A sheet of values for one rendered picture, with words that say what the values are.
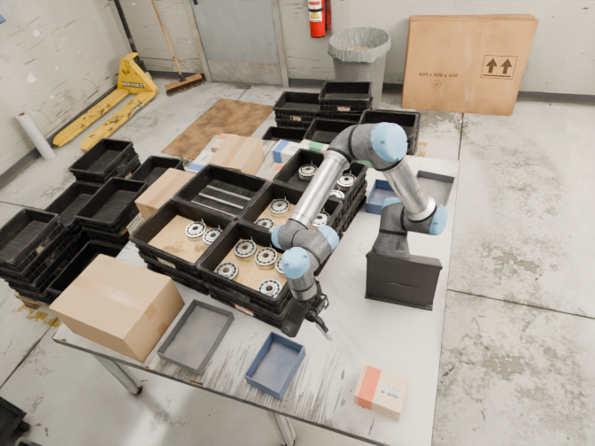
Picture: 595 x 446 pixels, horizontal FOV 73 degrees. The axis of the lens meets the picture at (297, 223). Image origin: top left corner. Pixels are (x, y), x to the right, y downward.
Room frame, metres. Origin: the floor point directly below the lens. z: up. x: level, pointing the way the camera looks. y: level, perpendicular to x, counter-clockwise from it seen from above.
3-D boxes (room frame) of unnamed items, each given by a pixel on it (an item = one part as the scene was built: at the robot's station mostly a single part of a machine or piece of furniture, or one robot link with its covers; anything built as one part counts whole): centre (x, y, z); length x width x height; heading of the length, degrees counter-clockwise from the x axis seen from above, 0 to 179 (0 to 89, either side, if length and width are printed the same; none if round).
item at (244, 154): (1.98, 0.30, 0.78); 0.30 x 0.22 x 0.16; 156
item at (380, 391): (0.55, -0.20, 0.74); 0.16 x 0.12 x 0.07; 60
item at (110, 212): (2.06, 1.16, 0.37); 0.40 x 0.30 x 0.45; 155
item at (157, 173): (2.42, 0.99, 0.31); 0.40 x 0.30 x 0.34; 155
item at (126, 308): (1.05, 0.80, 0.80); 0.40 x 0.30 x 0.20; 60
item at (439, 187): (1.54, -0.71, 0.73); 0.27 x 0.20 x 0.05; 148
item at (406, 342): (1.40, 0.08, 0.35); 1.60 x 1.60 x 0.70; 65
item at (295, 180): (1.59, -0.15, 0.87); 0.40 x 0.30 x 0.11; 55
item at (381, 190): (1.54, -0.47, 0.74); 0.20 x 0.15 x 0.07; 153
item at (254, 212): (1.34, 0.02, 0.87); 0.40 x 0.30 x 0.11; 55
